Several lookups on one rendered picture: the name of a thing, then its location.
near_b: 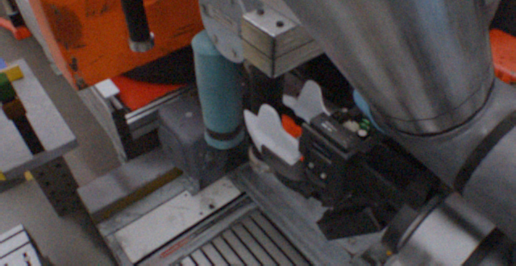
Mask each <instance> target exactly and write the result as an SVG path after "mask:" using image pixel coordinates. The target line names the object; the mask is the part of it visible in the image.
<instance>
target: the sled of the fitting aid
mask: <svg viewBox="0 0 516 266"><path fill-rule="evenodd" d="M235 180H236V183H237V184H238V185H239V186H241V188H242V189H243V190H244V191H245V192H246V193H247V194H248V195H249V196H250V198H251V199H252V200H253V201H254V202H255V203H256V204H257V205H259V206H260V208H261V209H262V210H263V211H264V212H265V213H266V214H267V215H268V216H269V217H270V218H271V219H272V220H273V221H274V222H275V223H276V224H277V225H278V226H279V227H280V228H281V229H282V230H283V231H284V232H285V233H286V234H287V236H288V237H289V238H290V239H291V240H292V241H293V242H294V243H296V244H297V245H298V246H299V247H300V249H301V250H302V251H303V252H304V253H305V254H306V255H307V256H308V257H309V259H310V260H311V261H312V262H313V263H314V264H316V265H317V266H390V265H391V264H392V263H394V262H395V261H396V260H397V255H398V254H397V255H395V256H394V255H393V254H392V253H391V252H390V251H388V250H387V249H386V248H385V247H384V246H383V245H382V244H381V239H382V236H381V237H380V238H379V239H378V240H377V242H376V243H374V244H373V245H372V246H371V247H370V248H369V249H368V250H366V251H365V252H364V253H363V254H362V255H361V256H359V257H358V258H357V259H356V260H354V261H353V263H351V264H349V263H348V262H347V261H346V260H345V259H344V258H343V257H342V256H341V255H340V254H339V253H338V252H337V251H336V250H335V249H334V248H333V247H332V246H331V245H330V244H329V243H327V242H326V241H325V240H324V239H323V238H322V236H321V235H320V234H319V233H318V232H317V231H316V230H315V229H313V228H312V227H311V226H310V225H309V224H308V223H307V222H306V221H305V220H304V219H303V218H302V217H301V215H300V214H299V213H298V212H297V211H296V210H294V209H293V208H291V207H290V206H289V205H288V204H287V203H286V202H285V201H284V200H283V199H282V198H281V196H280V195H279V194H278V193H277V192H275V191H274V190H273V189H272V188H271V187H270V186H269V185H268V184H267V183H266V182H265V181H264V180H263V179H262V177H261V176H260V175H259V174H257V173H255V172H254V171H253V170H252V167H251V165H250V163H249V159H248V160H247V161H246V162H244V163H242V164H240V165H238V166H237V167H235Z"/></svg>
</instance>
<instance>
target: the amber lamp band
mask: <svg viewBox="0 0 516 266"><path fill-rule="evenodd" d="M15 96H16V98H17V100H15V101H13V102H10V103H7V104H6V105H2V104H1V102H0V108H1V110H2V112H3V113H4V115H5V116H6V118H7V119H8V121H11V119H14V118H18V117H19V116H21V115H24V114H26V113H27V111H26V109H25V107H24V105H23V104H22V102H21V100H20V98H19V96H18V94H17V95H15Z"/></svg>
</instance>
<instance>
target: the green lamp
mask: <svg viewBox="0 0 516 266"><path fill-rule="evenodd" d="M15 95H17V92H16V90H15V88H14V86H13V85H12V83H11V82H10V79H9V77H8V76H7V75H6V74H5V73H0V102H3V101H5V100H7V99H10V98H13V97H14V96H15Z"/></svg>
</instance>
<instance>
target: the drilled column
mask: <svg viewBox="0 0 516 266"><path fill-rule="evenodd" d="M29 172H30V174H31V175H32V176H33V178H34V179H35V181H36V183H37V185H38V186H39V187H40V190H41V191H42V193H43V194H44V196H45V197H46V199H47V200H48V202H49V204H50V205H51V207H52V208H53V209H54V212H55V214H56V216H57V217H59V218H60V217H62V216H64V215H66V214H67V213H69V212H71V211H73V210H75V209H76V208H77V207H78V206H81V205H83V202H82V200H81V198H80V196H79V195H78V193H77V190H78V189H79V188H80V187H79V184H78V183H77V181H76V179H75V177H74V175H73V173H72V171H71V169H70V167H69V166H68V163H67V161H65V158H64V157H63V155H61V156H58V157H57V158H55V159H52V160H50V161H48V162H46V163H44V164H42V165H40V166H39V167H38V168H34V169H32V170H31V171H29ZM75 192H76V193H75ZM79 200H80V201H79ZM62 210H64V211H62Z"/></svg>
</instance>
